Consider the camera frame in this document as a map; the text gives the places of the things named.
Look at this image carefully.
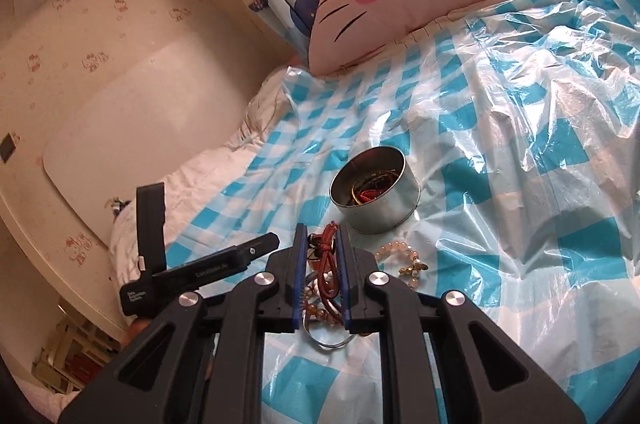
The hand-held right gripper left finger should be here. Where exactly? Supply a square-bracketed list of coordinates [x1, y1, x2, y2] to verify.
[57, 223, 308, 424]

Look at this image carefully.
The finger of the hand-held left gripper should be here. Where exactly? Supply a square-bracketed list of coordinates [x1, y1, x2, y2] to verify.
[155, 232, 281, 292]
[136, 184, 168, 275]

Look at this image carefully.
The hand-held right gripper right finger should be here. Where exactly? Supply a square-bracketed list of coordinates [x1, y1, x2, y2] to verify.
[336, 226, 588, 424]

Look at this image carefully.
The pile of jewelry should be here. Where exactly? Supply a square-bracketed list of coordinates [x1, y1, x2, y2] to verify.
[299, 234, 346, 330]

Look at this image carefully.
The red cord bracelet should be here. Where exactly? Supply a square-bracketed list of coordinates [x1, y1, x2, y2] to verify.
[306, 224, 347, 311]

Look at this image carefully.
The round silver metal tin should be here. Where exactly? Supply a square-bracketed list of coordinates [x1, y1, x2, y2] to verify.
[328, 148, 421, 233]

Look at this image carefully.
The jewelry heap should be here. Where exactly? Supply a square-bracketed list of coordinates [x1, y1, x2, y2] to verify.
[347, 168, 403, 206]

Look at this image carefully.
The silver bangle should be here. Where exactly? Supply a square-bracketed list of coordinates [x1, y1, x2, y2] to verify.
[303, 323, 354, 351]

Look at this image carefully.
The white shelf unit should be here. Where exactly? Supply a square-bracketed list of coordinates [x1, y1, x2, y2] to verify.
[30, 298, 128, 397]

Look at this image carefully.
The white padded headboard panel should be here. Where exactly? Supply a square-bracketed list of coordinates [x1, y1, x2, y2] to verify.
[42, 34, 272, 251]

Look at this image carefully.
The blue checkered plastic sheet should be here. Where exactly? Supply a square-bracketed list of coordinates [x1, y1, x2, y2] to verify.
[165, 0, 640, 424]

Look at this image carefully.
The pink beaded bracelet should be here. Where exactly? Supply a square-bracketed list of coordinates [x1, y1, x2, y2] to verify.
[374, 241, 429, 291]

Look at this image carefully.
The dark wall switch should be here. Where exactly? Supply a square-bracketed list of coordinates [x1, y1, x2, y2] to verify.
[0, 131, 19, 163]

